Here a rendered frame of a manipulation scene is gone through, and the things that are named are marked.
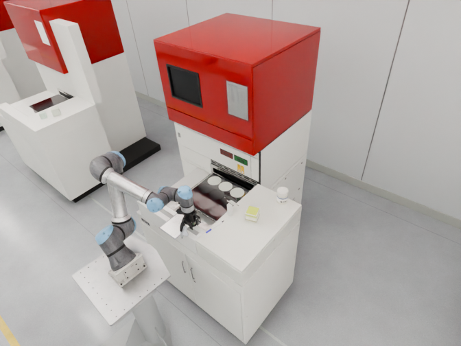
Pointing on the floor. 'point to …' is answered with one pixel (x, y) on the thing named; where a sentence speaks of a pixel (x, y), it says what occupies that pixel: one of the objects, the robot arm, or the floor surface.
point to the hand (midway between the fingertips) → (190, 230)
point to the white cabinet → (182, 282)
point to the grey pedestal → (143, 328)
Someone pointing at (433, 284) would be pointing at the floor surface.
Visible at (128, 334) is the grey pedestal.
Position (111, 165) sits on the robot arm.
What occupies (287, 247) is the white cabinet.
